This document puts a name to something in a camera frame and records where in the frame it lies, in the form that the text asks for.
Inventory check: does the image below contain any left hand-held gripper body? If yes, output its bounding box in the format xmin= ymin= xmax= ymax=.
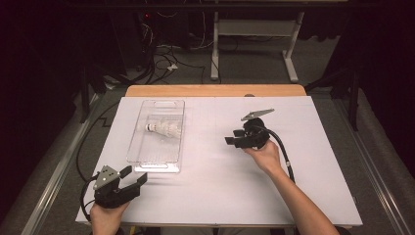
xmin=93 ymin=164 xmax=141 ymax=210

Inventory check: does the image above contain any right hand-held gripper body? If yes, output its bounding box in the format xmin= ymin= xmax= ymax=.
xmin=234 ymin=108 xmax=276 ymax=150

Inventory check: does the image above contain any clear plastic tray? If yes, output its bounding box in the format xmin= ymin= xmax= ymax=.
xmin=125 ymin=99 xmax=186 ymax=174

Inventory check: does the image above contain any person's left hand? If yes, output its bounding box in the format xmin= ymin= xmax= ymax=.
xmin=89 ymin=200 xmax=131 ymax=235

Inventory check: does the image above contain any person's right hand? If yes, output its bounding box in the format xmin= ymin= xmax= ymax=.
xmin=242 ymin=138 xmax=285 ymax=179

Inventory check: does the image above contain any white table cover sheet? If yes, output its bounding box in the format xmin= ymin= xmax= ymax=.
xmin=75 ymin=95 xmax=364 ymax=228

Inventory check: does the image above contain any black metal stand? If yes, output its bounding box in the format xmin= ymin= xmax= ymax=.
xmin=305 ymin=65 xmax=360 ymax=132
xmin=79 ymin=63 xmax=131 ymax=124

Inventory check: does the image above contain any dark curtain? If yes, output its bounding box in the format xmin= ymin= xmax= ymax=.
xmin=0 ymin=0 xmax=82 ymax=213
xmin=355 ymin=0 xmax=415 ymax=179

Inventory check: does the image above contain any black equipment case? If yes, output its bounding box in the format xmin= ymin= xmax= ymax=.
xmin=109 ymin=9 xmax=156 ymax=74

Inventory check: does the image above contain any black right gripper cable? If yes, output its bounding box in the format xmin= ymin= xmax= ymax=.
xmin=255 ymin=124 xmax=297 ymax=184

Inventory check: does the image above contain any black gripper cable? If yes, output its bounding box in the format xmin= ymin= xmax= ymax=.
xmin=75 ymin=101 xmax=121 ymax=223
xmin=255 ymin=124 xmax=297 ymax=184

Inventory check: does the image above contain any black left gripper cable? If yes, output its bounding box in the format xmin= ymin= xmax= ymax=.
xmin=75 ymin=101 xmax=121 ymax=223

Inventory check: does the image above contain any aluminium floor rail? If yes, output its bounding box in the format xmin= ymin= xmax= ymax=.
xmin=23 ymin=92 xmax=101 ymax=235
xmin=332 ymin=97 xmax=415 ymax=235

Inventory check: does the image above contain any bundle of floor cables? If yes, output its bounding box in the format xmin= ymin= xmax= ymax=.
xmin=131 ymin=9 xmax=223 ymax=86

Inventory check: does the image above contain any white metal desk frame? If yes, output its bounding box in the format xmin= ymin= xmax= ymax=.
xmin=209 ymin=11 xmax=306 ymax=84

